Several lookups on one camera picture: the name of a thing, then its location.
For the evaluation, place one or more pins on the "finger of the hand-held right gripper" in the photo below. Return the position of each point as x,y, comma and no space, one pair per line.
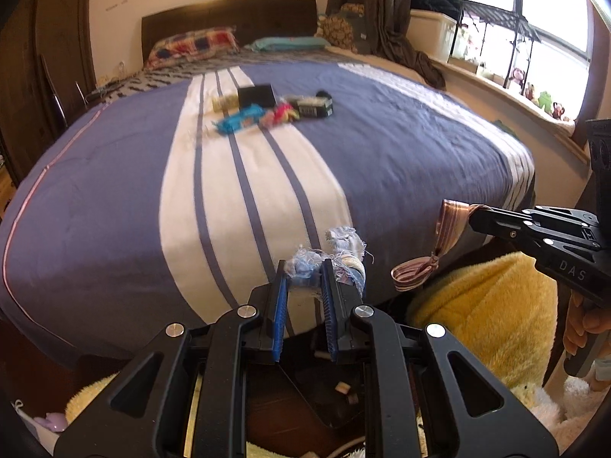
501,217
534,243

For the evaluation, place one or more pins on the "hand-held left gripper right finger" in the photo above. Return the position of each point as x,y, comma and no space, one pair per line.
329,315

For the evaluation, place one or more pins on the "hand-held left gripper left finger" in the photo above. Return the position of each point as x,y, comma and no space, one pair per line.
280,315

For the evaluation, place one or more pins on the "pink striped ribbon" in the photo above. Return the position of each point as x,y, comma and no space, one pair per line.
451,219

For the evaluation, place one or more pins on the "frayed light blue cloth scrap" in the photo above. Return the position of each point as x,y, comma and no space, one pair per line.
305,267

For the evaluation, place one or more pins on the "black plastic bin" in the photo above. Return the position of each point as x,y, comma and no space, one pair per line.
305,391

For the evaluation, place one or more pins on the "pale yellow packet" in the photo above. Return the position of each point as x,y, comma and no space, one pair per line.
224,103

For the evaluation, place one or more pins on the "person's right hand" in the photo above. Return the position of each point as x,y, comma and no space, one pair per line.
575,327

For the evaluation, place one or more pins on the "beige window ledge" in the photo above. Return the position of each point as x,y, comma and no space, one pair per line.
501,105

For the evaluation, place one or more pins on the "green plush toy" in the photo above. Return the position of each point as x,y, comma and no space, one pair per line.
545,99

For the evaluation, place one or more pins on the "white fluffy slipper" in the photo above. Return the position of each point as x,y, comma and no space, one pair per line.
573,405

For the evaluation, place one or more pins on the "pink plush toy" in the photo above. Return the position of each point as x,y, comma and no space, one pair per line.
517,76

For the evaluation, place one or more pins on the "black metal rack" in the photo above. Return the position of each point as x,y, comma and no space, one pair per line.
501,21

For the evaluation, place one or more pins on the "white storage box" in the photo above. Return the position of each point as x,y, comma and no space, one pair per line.
429,33

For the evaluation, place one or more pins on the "blue toy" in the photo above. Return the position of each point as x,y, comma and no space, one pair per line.
238,119

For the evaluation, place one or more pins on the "pink yellow toy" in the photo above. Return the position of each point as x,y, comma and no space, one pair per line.
278,114

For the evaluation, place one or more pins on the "black white carton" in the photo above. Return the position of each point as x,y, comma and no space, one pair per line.
310,106

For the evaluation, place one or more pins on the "small black round object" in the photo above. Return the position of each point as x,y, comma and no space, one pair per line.
322,94

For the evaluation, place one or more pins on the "flat black box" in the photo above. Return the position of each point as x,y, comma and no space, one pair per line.
256,95

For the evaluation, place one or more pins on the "window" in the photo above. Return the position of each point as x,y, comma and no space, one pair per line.
549,0

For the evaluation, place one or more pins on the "brown curtain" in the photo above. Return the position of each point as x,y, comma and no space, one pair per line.
382,0

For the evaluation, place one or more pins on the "brown patterned cushion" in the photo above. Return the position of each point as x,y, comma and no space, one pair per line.
336,31

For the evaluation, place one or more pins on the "purple plastic toy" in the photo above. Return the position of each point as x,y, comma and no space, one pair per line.
50,422

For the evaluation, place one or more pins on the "grey patterned bedsheet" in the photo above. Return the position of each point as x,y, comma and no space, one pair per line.
143,81

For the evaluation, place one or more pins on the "teal pillow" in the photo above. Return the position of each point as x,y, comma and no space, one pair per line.
286,43

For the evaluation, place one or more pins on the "colourful plaid pillow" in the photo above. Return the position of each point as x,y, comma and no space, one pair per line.
191,45

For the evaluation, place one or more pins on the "dark wooden headboard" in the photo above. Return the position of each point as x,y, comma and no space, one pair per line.
229,14

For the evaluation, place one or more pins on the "dark wooden wardrobe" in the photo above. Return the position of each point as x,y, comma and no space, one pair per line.
57,19

